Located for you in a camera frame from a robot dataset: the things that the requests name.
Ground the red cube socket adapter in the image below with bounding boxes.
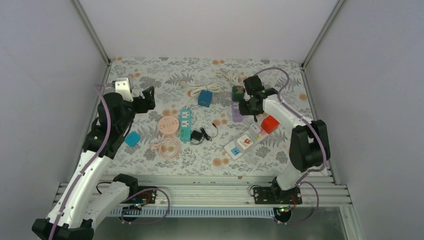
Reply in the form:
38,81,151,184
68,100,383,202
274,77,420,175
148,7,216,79
260,115,280,134

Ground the blue square plug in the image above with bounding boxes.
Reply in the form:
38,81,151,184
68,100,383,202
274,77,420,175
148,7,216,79
124,131,141,147

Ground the dark blue cube socket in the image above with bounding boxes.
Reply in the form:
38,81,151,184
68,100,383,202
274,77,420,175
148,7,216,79
197,90,213,108

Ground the dark green cube socket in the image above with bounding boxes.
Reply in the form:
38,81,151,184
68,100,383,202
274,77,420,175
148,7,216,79
231,85,245,102

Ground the white cube socket adapter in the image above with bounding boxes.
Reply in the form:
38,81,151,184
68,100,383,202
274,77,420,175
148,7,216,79
248,123,262,140

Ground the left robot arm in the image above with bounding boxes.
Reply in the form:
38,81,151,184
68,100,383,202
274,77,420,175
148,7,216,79
31,86,156,240

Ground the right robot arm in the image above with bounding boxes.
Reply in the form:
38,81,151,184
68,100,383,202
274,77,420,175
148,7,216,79
239,75,330,204

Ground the white cartoon cube plug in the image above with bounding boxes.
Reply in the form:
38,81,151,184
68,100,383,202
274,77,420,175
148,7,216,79
235,134,254,153

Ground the black plug adapter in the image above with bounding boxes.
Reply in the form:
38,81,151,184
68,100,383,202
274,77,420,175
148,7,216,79
190,123,219,146

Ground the purple power strip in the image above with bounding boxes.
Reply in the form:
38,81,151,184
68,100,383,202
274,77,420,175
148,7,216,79
231,101,244,123

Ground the pink round power socket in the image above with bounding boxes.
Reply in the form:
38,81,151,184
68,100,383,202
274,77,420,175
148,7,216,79
157,115,180,137

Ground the teal power strip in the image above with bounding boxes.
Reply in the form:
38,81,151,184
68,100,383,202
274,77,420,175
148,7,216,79
179,108,192,142

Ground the white multicolour power strip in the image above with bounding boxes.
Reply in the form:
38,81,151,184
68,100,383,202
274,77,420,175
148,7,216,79
224,123,288,160

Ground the floral patterned table mat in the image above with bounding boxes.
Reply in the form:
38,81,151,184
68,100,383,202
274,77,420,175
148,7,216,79
104,57,312,177

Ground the white coiled cable right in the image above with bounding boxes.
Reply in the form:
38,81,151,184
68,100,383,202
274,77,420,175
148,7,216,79
225,72,244,88

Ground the white coiled cable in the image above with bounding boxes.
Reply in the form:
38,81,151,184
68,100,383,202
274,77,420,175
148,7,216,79
183,81,225,110
225,72,244,88

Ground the white coiled cable left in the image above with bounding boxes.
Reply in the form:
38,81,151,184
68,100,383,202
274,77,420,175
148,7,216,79
183,81,225,110

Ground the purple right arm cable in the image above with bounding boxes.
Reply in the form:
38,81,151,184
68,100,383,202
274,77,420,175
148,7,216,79
253,67,329,227

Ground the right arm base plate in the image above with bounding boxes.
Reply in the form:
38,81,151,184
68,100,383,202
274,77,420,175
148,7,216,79
251,186,303,205

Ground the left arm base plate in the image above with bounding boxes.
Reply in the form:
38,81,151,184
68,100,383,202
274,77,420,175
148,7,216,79
120,186,158,205

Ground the blue slotted cable duct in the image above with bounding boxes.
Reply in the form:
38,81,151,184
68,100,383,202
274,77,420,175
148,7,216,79
123,206,277,219

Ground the aluminium rail base frame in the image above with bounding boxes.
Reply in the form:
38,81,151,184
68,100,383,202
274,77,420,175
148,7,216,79
54,175,353,208

